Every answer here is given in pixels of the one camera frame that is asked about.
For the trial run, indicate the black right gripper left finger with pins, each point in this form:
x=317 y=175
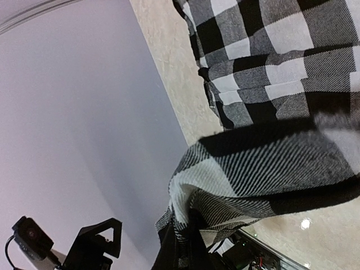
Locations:
x=168 y=255

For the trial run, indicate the black white checkered shirt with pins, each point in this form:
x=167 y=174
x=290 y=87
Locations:
x=283 y=78

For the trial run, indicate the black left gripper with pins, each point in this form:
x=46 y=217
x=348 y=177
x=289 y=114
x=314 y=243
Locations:
x=92 y=242

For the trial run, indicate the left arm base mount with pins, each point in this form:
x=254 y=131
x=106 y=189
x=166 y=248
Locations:
x=241 y=252

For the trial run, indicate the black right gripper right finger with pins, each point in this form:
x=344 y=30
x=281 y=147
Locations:
x=194 y=249

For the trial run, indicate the aluminium front rail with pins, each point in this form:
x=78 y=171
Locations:
x=281 y=253

